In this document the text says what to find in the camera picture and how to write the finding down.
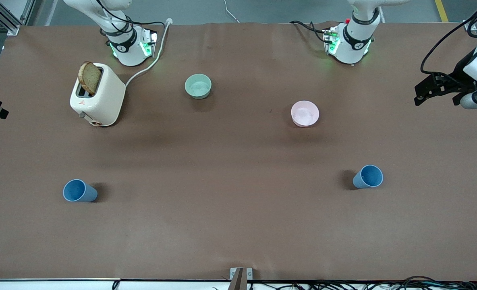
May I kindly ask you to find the metal table bracket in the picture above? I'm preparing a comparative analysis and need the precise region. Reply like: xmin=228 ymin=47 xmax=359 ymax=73
xmin=229 ymin=267 xmax=253 ymax=290

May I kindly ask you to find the thin white floor cable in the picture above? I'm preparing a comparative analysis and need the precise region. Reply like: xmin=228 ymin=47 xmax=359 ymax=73
xmin=222 ymin=0 xmax=240 ymax=23

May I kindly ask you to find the brown bread slice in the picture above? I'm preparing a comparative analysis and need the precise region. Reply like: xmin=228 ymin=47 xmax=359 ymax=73
xmin=78 ymin=61 xmax=102 ymax=95

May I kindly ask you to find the blue plastic cup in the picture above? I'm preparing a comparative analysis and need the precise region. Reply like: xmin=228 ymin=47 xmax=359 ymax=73
xmin=63 ymin=179 xmax=98 ymax=203
xmin=352 ymin=164 xmax=384 ymax=190

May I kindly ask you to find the black cable bundle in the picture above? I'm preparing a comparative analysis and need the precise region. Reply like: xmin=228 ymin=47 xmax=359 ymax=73
xmin=212 ymin=275 xmax=477 ymax=290

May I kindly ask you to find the white toaster power cable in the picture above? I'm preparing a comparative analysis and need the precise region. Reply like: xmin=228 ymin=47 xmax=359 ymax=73
xmin=124 ymin=18 xmax=173 ymax=87

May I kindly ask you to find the pink bowl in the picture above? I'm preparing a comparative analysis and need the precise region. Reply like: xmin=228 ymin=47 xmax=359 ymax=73
xmin=290 ymin=100 xmax=320 ymax=128

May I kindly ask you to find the black base cable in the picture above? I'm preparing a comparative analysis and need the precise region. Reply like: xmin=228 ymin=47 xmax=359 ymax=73
xmin=290 ymin=20 xmax=330 ymax=44

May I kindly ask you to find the brown table cover sheet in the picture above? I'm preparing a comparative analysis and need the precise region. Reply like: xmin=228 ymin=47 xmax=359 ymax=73
xmin=0 ymin=21 xmax=477 ymax=282

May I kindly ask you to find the green bowl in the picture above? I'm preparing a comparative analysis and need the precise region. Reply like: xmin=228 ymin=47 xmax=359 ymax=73
xmin=184 ymin=73 xmax=212 ymax=100

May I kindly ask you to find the cream white toaster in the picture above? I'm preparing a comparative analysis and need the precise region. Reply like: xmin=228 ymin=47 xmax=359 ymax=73
xmin=69 ymin=62 xmax=126 ymax=127

